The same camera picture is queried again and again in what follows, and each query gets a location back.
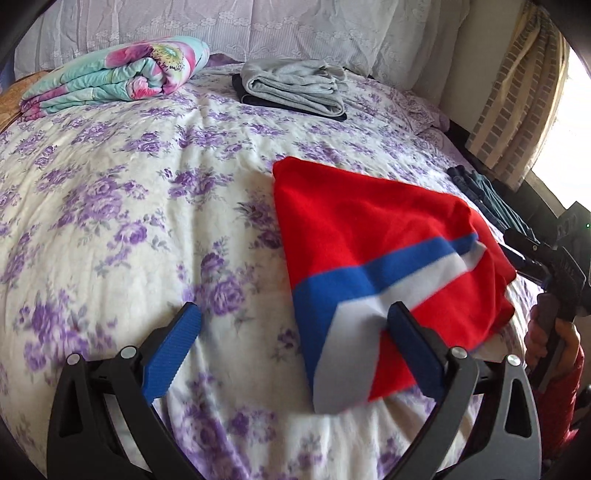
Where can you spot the folded floral quilt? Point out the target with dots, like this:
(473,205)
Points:
(127,72)

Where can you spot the dark green pants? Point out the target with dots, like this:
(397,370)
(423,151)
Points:
(502,215)

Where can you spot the brown satin pillow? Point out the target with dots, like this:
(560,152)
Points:
(10,99)

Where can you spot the blue denim jeans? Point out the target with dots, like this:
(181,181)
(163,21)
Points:
(461,178)

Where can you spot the purple floral pillow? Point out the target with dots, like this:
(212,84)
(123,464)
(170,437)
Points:
(418,114)

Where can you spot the beige checkered curtain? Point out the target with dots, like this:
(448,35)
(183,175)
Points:
(521,108)

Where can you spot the red pants with blue stripe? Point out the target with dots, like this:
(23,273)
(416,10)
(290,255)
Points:
(357,244)

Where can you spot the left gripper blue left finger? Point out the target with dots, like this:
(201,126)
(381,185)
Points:
(82,442)

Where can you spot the white lace covered headboard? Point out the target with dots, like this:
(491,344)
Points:
(405,44)

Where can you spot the purple floral bed sheet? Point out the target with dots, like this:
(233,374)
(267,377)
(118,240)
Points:
(114,216)

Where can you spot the folded grey pants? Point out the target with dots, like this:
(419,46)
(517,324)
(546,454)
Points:
(312,86)

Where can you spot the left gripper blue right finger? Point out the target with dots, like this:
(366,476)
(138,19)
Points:
(504,442)

